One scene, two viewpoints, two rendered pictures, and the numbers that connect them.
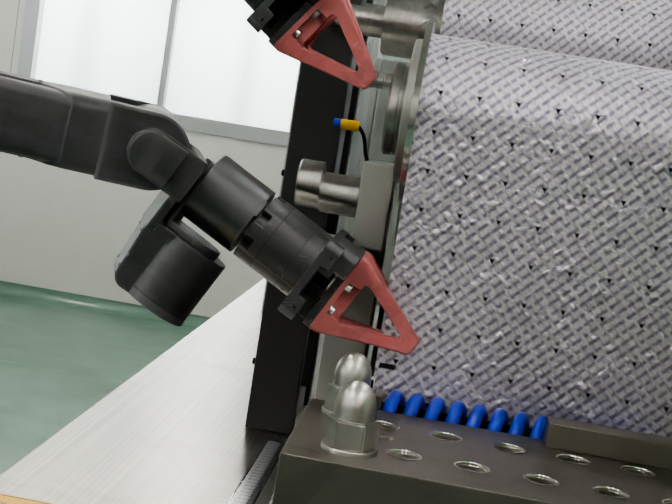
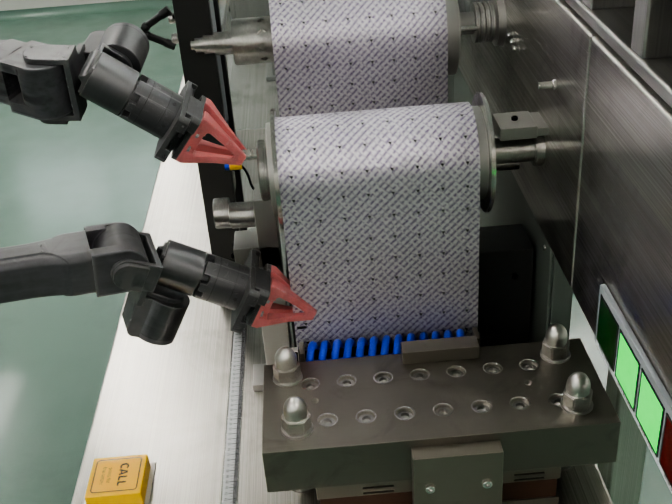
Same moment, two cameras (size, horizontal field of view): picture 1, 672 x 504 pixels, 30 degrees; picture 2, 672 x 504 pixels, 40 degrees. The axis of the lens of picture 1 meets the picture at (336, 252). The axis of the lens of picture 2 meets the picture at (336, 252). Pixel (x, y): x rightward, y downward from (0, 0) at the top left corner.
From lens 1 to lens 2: 0.49 m
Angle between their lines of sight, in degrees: 25
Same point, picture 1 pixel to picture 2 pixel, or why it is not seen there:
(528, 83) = (344, 156)
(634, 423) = (450, 321)
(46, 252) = not seen: outside the picture
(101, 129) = (91, 270)
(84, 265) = not seen: outside the picture
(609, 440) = (437, 353)
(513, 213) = (354, 233)
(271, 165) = not seen: outside the picture
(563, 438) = (412, 358)
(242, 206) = (190, 276)
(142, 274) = (143, 326)
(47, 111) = (54, 272)
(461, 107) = (306, 183)
